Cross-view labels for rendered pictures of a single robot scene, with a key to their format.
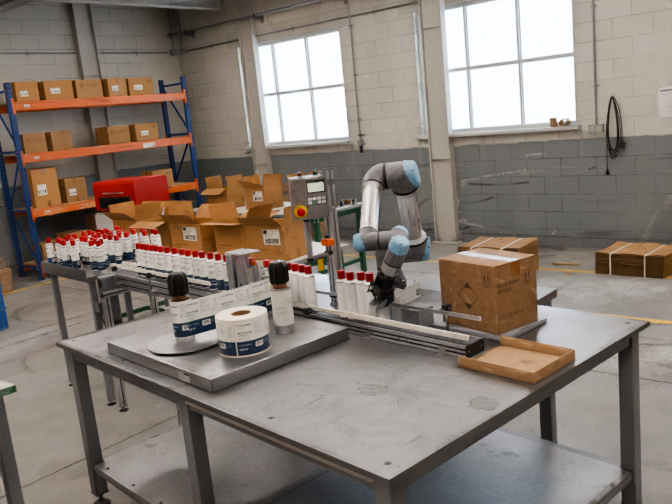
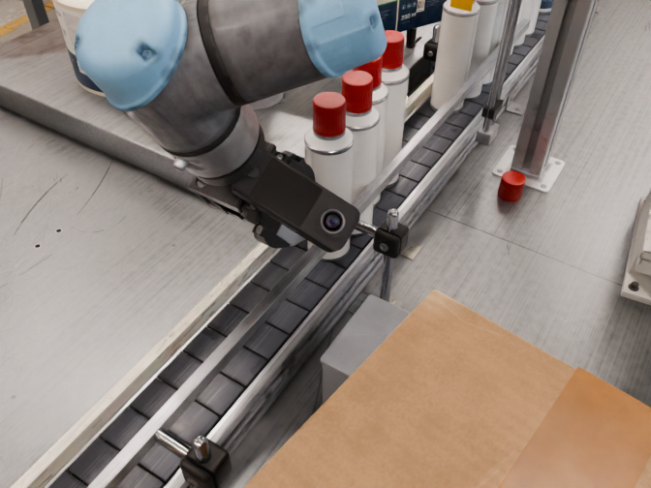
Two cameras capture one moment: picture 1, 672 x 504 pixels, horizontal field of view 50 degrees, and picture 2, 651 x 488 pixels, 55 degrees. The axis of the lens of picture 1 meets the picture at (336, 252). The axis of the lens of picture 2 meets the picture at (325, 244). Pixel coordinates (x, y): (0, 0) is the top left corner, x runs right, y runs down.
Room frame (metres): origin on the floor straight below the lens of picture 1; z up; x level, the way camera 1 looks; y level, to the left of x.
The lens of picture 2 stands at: (2.73, -0.65, 1.41)
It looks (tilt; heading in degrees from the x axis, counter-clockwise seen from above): 44 degrees down; 75
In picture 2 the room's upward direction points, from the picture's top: straight up
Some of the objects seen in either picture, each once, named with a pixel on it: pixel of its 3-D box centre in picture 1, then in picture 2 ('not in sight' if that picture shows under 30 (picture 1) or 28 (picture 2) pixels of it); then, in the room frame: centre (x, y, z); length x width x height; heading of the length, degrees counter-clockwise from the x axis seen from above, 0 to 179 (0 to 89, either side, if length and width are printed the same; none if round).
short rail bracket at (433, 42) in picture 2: not in sight; (441, 61); (3.18, 0.25, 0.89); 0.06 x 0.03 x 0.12; 132
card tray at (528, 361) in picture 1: (516, 357); not in sight; (2.36, -0.58, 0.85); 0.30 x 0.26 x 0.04; 42
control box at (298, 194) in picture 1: (309, 197); not in sight; (3.23, 0.10, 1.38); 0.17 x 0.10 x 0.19; 97
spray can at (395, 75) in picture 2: (343, 293); (384, 112); (2.98, -0.01, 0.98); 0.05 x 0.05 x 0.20
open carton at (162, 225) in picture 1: (161, 226); not in sight; (5.85, 1.40, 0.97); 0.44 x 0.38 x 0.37; 144
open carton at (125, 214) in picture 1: (136, 224); not in sight; (6.17, 1.70, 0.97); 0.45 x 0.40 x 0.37; 141
